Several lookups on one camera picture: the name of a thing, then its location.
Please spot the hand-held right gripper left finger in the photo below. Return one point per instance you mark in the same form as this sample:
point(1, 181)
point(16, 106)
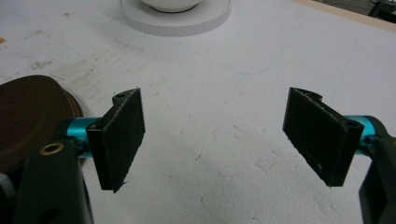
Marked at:
point(116, 140)

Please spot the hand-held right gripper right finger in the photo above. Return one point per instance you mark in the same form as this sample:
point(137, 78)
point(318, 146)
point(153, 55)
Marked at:
point(323, 137)

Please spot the white round coaster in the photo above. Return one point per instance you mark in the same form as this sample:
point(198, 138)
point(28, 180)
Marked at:
point(177, 20)

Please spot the dark stand base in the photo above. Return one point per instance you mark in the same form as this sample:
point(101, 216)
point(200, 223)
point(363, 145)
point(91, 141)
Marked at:
point(383, 9)

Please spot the white bowl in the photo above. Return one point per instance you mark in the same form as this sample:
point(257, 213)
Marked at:
point(171, 4)

